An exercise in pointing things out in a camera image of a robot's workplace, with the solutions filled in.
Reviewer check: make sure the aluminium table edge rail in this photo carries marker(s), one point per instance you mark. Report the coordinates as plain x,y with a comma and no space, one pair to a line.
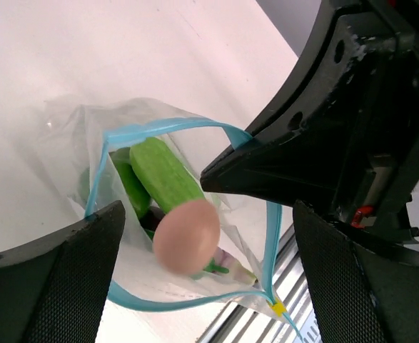
236,323

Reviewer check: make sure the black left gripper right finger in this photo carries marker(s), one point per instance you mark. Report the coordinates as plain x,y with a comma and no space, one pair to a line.
363,288

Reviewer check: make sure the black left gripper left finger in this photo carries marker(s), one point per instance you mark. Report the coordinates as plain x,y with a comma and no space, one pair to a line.
53,289

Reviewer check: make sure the green cucumber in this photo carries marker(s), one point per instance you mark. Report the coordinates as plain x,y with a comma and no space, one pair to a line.
163,175

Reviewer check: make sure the clear zip top bag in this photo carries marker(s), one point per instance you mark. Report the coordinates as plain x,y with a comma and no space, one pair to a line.
74,145

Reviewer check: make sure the green bell pepper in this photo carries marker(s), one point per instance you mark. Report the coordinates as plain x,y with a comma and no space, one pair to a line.
123,178

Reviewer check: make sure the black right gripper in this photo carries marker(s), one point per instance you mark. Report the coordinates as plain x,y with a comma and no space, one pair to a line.
349,114

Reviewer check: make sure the pink egg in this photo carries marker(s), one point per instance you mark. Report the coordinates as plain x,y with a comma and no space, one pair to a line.
187,237

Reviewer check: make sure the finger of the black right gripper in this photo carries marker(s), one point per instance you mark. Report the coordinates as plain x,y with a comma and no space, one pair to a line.
319,161

